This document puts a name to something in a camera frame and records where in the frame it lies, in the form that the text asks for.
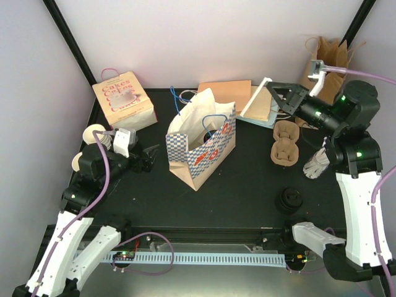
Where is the blue checkered paper bag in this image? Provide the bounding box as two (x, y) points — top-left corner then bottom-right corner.
(166, 88), (236, 191)

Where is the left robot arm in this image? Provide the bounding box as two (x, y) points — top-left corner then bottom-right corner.
(13, 144), (159, 296)

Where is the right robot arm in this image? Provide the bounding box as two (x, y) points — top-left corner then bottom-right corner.
(266, 80), (395, 282)

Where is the light blue flat paper bag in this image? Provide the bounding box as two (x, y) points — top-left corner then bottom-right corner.
(238, 105), (291, 129)

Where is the tan flat paper bag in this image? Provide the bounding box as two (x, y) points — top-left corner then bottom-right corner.
(244, 87), (272, 121)

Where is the orange flat paper bag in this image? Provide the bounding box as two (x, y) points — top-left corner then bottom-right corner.
(197, 80), (251, 112)

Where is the Cakes printed paper bag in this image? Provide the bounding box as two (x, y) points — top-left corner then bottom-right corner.
(92, 71), (157, 131)

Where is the far paper cup stack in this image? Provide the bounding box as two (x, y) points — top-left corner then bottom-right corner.
(82, 124), (111, 150)

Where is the paper cup stack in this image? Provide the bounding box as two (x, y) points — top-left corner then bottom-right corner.
(82, 124), (111, 150)
(71, 152), (82, 172)

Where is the standing brown paper bag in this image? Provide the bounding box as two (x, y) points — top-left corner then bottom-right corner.
(299, 37), (366, 105)

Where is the near paper cup stack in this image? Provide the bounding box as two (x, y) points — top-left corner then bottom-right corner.
(71, 152), (82, 172)

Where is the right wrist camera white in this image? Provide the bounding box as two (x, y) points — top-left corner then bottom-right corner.
(308, 60), (327, 97)

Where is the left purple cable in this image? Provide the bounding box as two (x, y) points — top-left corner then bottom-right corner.
(30, 129), (176, 297)

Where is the right black frame post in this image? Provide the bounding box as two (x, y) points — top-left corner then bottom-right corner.
(339, 0), (377, 48)

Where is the black frame post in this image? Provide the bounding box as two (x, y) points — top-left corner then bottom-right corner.
(339, 0), (377, 48)
(43, 0), (96, 85)

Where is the light blue cable duct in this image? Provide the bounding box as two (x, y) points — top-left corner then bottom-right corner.
(115, 252), (286, 268)

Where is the left black frame post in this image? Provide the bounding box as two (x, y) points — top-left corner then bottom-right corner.
(43, 0), (96, 85)

